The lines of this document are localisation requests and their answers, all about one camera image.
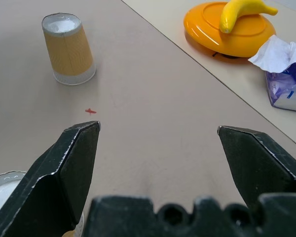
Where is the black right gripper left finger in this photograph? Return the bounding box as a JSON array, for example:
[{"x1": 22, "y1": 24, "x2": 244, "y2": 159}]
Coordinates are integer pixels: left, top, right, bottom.
[{"x1": 0, "y1": 120, "x2": 101, "y2": 237}]

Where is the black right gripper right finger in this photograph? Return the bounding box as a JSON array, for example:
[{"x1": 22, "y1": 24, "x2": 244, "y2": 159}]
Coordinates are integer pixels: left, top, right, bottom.
[{"x1": 217, "y1": 125, "x2": 296, "y2": 208}]

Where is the yellow paper cup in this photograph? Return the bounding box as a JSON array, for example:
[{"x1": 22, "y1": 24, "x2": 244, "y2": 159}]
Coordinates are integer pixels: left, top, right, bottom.
[
  {"x1": 41, "y1": 12, "x2": 97, "y2": 86},
  {"x1": 0, "y1": 170, "x2": 85, "y2": 237}
]

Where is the purple tissue pack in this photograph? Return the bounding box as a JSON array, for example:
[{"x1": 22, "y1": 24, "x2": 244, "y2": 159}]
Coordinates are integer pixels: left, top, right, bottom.
[{"x1": 247, "y1": 34, "x2": 296, "y2": 113}]

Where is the orange plastic plate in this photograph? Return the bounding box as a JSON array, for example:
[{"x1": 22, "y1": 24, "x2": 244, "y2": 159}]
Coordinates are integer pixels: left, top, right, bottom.
[{"x1": 183, "y1": 1, "x2": 277, "y2": 58}]

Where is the yellow banana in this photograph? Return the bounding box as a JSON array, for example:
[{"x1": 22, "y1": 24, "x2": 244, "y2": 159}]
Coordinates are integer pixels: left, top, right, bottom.
[{"x1": 219, "y1": 0, "x2": 279, "y2": 34}]

